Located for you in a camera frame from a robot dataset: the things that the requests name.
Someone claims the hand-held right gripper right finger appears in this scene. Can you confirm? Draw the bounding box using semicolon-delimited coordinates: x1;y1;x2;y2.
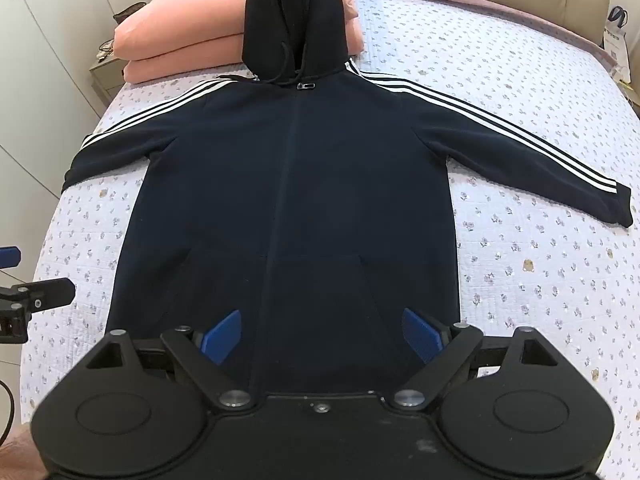
390;308;558;411

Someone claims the white wardrobe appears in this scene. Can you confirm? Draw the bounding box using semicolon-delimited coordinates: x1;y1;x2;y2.
0;0;132;201

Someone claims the grey nightstand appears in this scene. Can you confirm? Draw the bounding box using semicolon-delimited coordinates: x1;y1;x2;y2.
90;52;126;103

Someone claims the large pink pillow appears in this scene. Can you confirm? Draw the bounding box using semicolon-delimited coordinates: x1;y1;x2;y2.
114;0;366;59

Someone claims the white paper shopping bag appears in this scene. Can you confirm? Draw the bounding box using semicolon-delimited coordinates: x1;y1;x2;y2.
602;6;632;81

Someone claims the navy hoodie with white stripes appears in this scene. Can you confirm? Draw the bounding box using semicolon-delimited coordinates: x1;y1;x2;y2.
61;0;635;401

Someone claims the brown patterned bag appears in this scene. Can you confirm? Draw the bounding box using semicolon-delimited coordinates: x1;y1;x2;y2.
114;2;146;25

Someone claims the flat pink pillow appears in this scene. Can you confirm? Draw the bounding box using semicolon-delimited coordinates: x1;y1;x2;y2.
122;15;366;85

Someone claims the black cable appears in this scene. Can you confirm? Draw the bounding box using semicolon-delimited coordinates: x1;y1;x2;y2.
0;380;16;443

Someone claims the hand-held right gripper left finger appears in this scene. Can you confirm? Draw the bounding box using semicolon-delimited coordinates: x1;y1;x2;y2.
82;309;255;411

